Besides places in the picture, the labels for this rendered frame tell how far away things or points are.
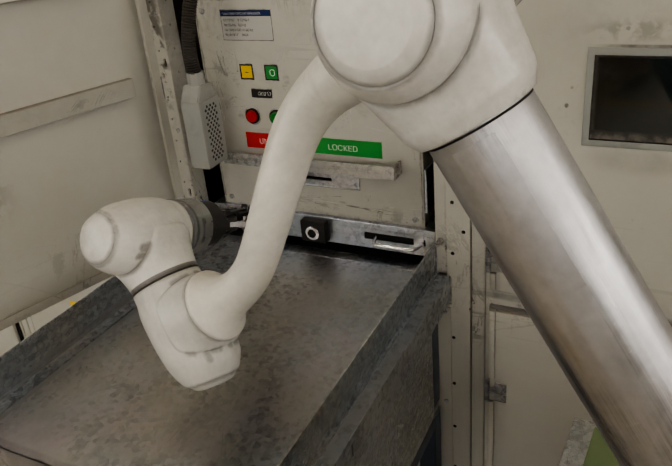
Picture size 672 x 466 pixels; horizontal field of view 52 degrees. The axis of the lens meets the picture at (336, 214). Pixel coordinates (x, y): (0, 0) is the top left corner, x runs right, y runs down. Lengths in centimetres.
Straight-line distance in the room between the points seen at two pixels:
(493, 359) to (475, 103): 97
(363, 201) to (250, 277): 60
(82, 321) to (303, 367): 44
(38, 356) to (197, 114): 54
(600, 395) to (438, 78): 31
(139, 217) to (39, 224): 56
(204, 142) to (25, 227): 39
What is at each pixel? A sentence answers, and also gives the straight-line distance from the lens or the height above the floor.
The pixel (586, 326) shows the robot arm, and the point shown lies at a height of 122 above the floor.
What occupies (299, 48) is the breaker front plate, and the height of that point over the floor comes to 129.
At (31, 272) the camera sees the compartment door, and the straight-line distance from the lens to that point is 152.
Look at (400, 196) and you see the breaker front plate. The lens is 140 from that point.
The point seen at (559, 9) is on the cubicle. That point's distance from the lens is 115.
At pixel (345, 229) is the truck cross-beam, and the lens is 147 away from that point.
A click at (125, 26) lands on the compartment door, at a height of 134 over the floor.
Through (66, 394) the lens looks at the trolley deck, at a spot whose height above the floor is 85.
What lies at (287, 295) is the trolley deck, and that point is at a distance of 137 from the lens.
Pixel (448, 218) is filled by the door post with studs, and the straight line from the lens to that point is 133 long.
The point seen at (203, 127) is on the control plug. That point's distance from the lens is 144.
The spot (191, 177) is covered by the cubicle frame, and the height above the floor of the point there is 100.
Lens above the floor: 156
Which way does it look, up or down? 25 degrees down
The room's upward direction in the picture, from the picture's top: 5 degrees counter-clockwise
